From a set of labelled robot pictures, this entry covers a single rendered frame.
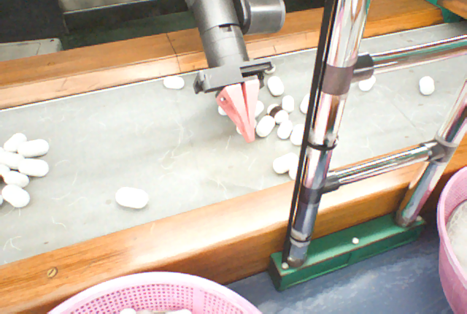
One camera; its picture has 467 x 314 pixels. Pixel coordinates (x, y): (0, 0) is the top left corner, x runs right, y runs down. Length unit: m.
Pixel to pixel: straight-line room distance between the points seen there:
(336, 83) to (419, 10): 0.67
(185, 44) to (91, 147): 0.27
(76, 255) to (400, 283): 0.37
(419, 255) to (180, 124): 0.37
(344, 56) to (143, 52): 0.49
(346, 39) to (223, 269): 0.29
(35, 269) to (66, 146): 0.20
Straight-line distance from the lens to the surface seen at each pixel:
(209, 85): 0.46
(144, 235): 0.40
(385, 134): 0.57
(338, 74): 0.25
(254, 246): 0.41
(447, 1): 0.86
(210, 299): 0.37
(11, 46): 1.51
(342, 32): 0.23
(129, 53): 0.69
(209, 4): 0.51
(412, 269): 0.52
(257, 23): 0.54
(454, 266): 0.43
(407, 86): 0.69
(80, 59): 0.70
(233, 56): 0.49
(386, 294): 0.49
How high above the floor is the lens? 1.10
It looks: 44 degrees down
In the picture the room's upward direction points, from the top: straight up
